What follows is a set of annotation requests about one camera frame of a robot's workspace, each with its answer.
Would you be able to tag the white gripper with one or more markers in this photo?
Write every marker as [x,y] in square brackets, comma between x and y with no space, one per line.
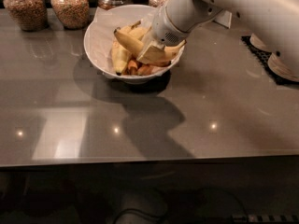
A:
[163,28]

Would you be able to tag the yellow banana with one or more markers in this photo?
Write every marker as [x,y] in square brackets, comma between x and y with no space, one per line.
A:
[135,46]
[120,55]
[161,64]

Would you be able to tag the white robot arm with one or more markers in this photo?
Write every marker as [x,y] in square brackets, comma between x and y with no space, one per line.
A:
[275,22]

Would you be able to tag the white bowl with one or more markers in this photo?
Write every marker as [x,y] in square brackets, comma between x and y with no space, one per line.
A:
[134,77]

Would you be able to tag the orange fruit pieces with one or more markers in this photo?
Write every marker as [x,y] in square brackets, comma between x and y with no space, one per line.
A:
[135,68]

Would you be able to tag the white paper liner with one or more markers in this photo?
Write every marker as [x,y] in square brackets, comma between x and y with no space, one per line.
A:
[101,38]

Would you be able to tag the white sign stand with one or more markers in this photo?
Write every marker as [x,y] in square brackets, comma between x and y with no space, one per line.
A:
[224,19]

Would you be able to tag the black rubber mat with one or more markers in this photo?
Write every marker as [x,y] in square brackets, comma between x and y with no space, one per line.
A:
[263,57]

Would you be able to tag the far left cereal jar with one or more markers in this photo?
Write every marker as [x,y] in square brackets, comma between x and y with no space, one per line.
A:
[30,15]

